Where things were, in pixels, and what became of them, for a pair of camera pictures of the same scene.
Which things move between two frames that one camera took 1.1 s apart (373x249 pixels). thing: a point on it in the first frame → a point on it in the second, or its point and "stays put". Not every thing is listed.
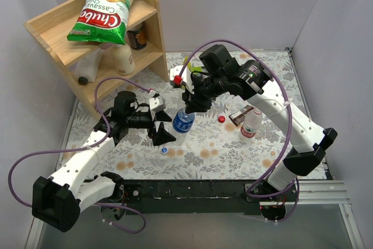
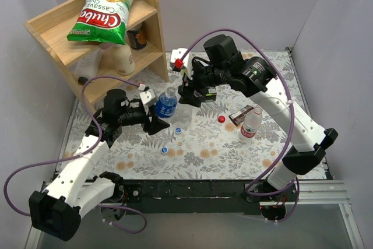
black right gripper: x=197 y=101 stays put
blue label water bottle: x=182 y=123 → x=167 y=104
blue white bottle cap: x=164 y=150 stays put
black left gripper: x=153 y=122 stays put
